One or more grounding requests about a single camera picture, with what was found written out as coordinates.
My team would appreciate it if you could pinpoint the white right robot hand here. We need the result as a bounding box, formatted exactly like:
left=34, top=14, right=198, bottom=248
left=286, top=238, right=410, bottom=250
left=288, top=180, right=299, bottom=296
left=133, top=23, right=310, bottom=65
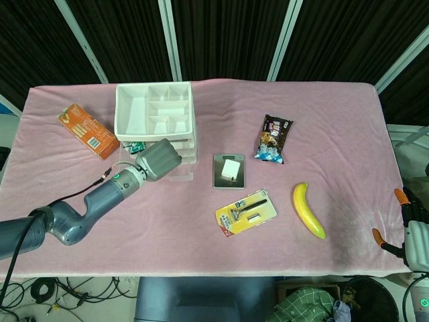
left=371, top=188, right=429, bottom=271

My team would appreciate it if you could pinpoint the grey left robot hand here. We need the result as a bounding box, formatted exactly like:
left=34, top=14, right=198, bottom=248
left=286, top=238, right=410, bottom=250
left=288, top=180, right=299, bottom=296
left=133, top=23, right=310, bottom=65
left=135, top=138, right=184, bottom=182

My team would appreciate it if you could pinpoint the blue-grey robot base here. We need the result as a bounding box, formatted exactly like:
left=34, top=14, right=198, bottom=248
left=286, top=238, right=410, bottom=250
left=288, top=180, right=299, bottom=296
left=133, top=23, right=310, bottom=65
left=134, top=276, right=278, bottom=322

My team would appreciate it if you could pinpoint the white divided organizer tray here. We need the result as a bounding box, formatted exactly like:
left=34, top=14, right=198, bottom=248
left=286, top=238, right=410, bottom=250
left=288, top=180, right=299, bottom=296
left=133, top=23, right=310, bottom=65
left=114, top=81, right=199, bottom=165

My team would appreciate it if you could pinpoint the green gum packet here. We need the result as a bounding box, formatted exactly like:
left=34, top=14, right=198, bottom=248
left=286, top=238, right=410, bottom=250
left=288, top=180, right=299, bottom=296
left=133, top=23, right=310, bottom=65
left=123, top=141, right=147, bottom=155

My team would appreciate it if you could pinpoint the white power adapter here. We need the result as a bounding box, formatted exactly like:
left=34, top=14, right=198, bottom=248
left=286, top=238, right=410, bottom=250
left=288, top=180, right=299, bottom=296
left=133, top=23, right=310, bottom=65
left=220, top=159, right=239, bottom=179

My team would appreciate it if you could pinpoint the grey digital scale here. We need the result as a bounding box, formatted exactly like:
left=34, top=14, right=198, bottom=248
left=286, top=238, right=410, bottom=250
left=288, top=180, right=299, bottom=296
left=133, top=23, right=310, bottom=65
left=212, top=153, right=247, bottom=191

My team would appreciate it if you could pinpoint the pink tablecloth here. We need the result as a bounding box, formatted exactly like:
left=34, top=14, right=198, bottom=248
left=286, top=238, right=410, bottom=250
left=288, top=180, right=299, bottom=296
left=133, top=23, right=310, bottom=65
left=0, top=78, right=412, bottom=278

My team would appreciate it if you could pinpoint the orange food carton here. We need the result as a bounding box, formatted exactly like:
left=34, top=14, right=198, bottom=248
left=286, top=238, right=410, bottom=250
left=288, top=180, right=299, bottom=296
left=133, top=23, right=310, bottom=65
left=56, top=103, right=121, bottom=161

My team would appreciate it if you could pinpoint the black waste bin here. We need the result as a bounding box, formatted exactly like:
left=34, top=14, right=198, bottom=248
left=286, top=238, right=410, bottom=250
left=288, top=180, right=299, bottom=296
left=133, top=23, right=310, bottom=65
left=341, top=275, right=400, bottom=322

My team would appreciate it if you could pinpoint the razor in yellow blister pack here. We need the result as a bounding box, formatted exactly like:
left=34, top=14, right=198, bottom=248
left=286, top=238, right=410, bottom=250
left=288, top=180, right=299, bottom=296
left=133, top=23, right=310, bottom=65
left=214, top=189, right=279, bottom=237

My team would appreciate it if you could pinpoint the yellow banana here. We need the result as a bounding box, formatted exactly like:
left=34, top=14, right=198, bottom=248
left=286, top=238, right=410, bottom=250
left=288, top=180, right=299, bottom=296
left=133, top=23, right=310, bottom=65
left=293, top=182, right=326, bottom=240

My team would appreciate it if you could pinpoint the dark chocolate snack bag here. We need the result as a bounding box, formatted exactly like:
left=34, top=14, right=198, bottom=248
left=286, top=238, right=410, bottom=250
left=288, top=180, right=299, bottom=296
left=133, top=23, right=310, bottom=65
left=253, top=114, right=294, bottom=165

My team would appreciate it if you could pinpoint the green checkered cloth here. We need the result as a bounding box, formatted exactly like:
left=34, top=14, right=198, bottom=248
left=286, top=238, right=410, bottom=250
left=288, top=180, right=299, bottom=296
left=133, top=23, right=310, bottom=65
left=268, top=286, right=339, bottom=322

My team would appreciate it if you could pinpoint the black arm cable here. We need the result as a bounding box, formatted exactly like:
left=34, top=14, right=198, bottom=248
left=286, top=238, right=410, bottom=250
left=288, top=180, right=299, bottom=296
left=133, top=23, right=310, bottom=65
left=0, top=162, right=139, bottom=303

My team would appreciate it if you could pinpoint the floor cable bundle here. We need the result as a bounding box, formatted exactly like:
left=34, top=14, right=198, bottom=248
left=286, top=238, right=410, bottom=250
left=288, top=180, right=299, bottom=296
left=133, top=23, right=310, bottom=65
left=0, top=276, right=139, bottom=322

